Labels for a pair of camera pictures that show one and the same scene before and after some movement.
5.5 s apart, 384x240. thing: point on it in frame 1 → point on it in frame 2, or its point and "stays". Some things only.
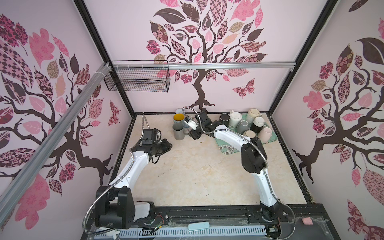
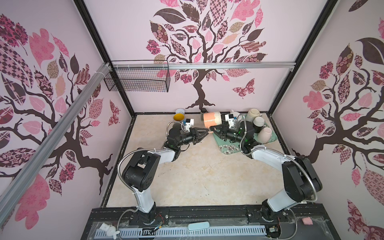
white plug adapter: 113,233 stays
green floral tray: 228,148 stays
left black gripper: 166,147 → 204,132
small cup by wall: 179,110 stays
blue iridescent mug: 178,118 stays
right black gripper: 194,135 → 224,131
